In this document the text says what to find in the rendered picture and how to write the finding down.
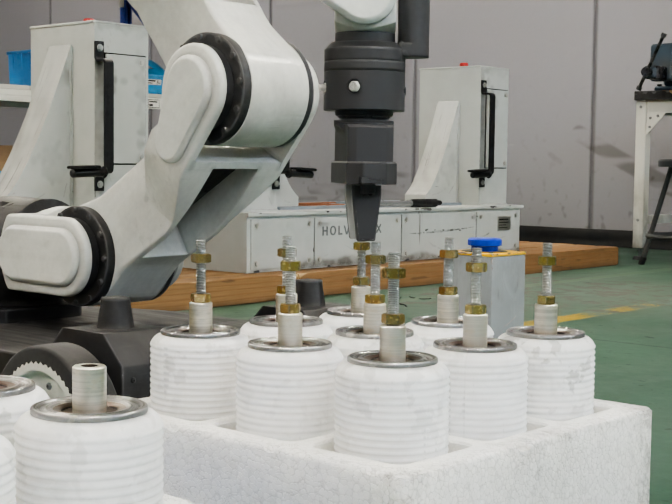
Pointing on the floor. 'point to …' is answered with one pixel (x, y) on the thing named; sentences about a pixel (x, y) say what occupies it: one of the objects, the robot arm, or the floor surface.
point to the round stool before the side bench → (658, 213)
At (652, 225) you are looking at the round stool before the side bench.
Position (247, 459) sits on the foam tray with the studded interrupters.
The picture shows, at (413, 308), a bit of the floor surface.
